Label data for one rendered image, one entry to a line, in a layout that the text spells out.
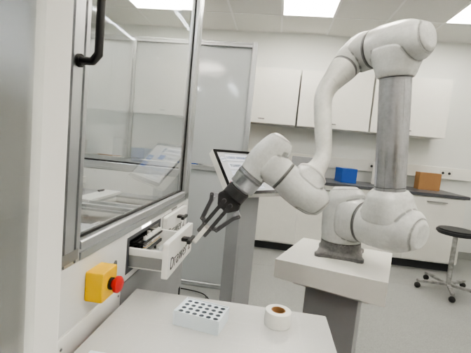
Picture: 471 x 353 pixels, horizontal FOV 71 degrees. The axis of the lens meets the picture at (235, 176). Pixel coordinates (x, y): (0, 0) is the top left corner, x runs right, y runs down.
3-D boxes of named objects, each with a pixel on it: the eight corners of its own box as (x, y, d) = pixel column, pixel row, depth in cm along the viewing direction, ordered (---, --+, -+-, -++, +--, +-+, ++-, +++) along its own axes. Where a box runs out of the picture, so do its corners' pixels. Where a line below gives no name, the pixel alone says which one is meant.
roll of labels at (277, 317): (294, 323, 91) (296, 310, 91) (282, 334, 86) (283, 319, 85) (272, 314, 95) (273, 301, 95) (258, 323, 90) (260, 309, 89)
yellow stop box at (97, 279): (118, 291, 84) (120, 263, 83) (104, 305, 76) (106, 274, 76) (99, 288, 84) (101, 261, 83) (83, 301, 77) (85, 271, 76)
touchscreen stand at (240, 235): (287, 343, 214) (305, 186, 204) (235, 370, 184) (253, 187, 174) (235, 310, 251) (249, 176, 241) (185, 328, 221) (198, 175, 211)
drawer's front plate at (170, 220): (185, 227, 159) (186, 204, 158) (165, 245, 130) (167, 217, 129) (181, 227, 159) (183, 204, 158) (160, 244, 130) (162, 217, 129)
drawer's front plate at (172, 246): (190, 251, 126) (193, 222, 125) (166, 280, 98) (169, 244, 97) (186, 250, 127) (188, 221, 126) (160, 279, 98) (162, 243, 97)
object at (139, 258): (185, 247, 125) (186, 231, 124) (162, 272, 99) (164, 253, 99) (85, 234, 129) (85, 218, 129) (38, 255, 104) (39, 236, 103)
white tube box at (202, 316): (228, 320, 90) (229, 306, 90) (217, 336, 82) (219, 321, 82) (186, 309, 93) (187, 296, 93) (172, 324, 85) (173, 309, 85)
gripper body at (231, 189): (251, 195, 111) (233, 215, 112) (232, 178, 111) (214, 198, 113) (249, 197, 104) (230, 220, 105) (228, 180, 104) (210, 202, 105)
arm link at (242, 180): (242, 164, 111) (230, 178, 112) (240, 166, 102) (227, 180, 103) (263, 182, 111) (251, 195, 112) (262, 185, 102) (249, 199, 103)
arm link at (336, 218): (338, 233, 145) (343, 183, 143) (376, 244, 130) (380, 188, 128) (311, 236, 137) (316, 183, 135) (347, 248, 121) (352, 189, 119)
